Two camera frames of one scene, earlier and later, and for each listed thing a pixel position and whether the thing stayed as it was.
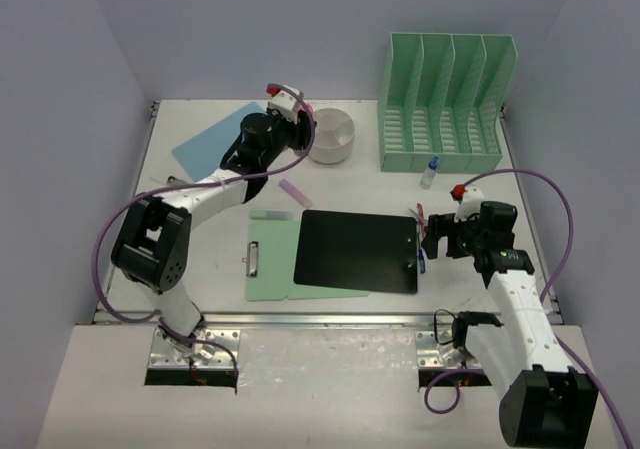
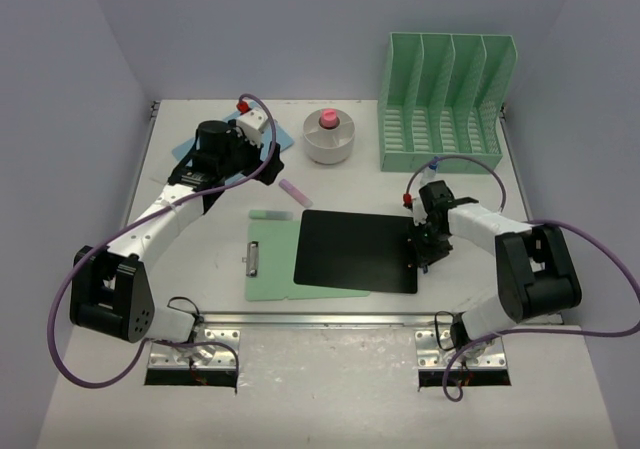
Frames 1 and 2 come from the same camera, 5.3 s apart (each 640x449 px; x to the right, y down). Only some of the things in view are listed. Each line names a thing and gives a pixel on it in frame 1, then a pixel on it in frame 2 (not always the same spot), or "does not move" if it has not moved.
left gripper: [304, 130] to [265, 164]
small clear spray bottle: [429, 173] does not move
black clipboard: [357, 251] does not move
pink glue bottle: [309, 106] to [329, 117]
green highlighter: [271, 215] does not move
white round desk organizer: [333, 136] does not move
